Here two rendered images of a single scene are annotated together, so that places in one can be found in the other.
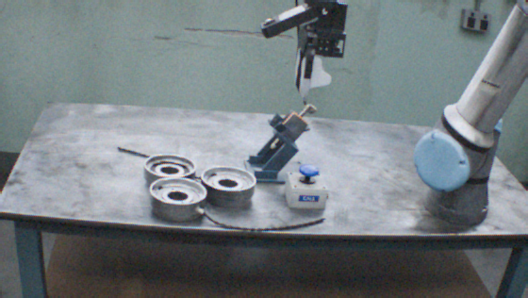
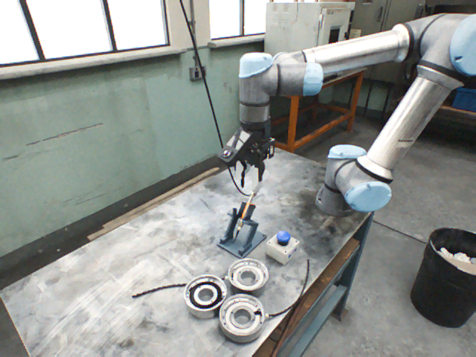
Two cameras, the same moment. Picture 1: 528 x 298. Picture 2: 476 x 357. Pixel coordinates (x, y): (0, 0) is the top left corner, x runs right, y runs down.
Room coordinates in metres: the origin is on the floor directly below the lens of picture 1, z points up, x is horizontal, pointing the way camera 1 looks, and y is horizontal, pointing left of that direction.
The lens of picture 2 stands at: (0.78, 0.41, 1.45)
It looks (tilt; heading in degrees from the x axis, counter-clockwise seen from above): 32 degrees down; 321
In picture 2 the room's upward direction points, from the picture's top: straight up
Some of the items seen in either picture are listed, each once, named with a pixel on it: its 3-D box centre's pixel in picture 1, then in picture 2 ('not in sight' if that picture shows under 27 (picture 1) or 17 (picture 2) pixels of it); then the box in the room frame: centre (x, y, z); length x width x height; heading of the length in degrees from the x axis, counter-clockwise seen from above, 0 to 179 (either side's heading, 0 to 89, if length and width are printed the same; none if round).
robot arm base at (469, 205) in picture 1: (461, 187); (338, 193); (1.24, -0.43, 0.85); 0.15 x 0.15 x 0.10
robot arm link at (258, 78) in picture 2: not in sight; (256, 79); (1.32, -0.08, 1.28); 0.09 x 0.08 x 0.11; 55
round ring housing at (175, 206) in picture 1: (177, 200); (242, 318); (1.09, 0.15, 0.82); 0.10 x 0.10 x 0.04
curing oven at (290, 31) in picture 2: not in sight; (309, 42); (2.71, -2.01, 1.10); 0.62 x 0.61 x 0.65; 99
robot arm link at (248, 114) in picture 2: not in sight; (253, 111); (1.32, -0.08, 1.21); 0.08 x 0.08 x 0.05
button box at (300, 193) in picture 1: (308, 190); (283, 246); (1.19, -0.10, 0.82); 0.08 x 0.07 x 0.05; 99
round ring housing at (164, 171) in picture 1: (169, 173); (205, 297); (1.20, 0.18, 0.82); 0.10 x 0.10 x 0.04
